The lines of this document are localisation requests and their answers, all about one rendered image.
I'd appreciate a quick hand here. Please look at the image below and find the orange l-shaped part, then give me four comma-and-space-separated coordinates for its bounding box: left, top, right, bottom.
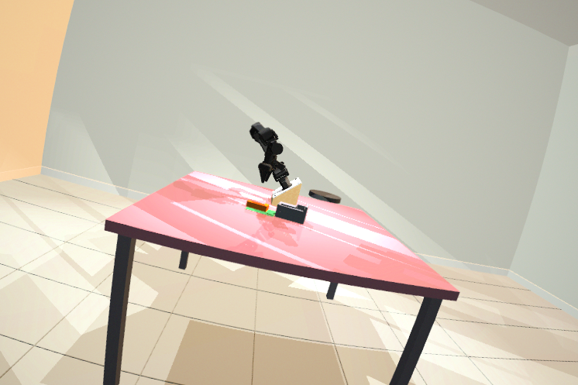
246, 200, 269, 212

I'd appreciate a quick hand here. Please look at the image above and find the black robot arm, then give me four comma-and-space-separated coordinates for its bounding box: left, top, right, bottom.
249, 122, 292, 191

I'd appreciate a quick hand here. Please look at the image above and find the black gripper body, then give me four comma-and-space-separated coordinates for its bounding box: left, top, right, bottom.
258, 151, 277, 171

